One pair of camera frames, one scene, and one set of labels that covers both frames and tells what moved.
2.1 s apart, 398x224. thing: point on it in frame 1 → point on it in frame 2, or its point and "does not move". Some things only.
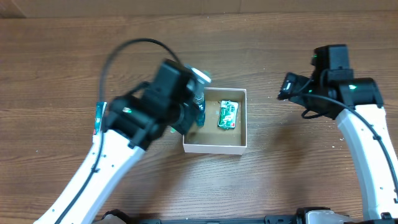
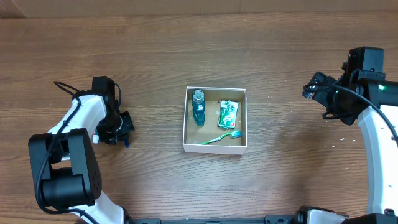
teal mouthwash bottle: (199, 98) does not move
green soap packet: (227, 115) does not move
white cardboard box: (209, 138) does not move
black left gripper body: (189, 116) → (126, 127)
